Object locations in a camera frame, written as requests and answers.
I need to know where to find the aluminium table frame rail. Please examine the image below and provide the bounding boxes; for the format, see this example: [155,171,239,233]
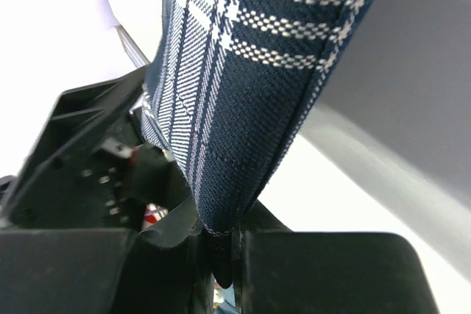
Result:
[115,25,150,68]

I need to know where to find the navy white plaid skirt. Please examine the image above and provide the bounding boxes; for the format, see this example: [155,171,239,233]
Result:
[142,0,373,288]

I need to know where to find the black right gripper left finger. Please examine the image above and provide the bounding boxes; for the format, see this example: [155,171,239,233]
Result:
[1,199,206,313]

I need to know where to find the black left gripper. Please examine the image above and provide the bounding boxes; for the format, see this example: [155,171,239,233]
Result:
[1,68,191,229]

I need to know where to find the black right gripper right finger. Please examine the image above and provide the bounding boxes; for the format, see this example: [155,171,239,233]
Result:
[233,202,439,313]

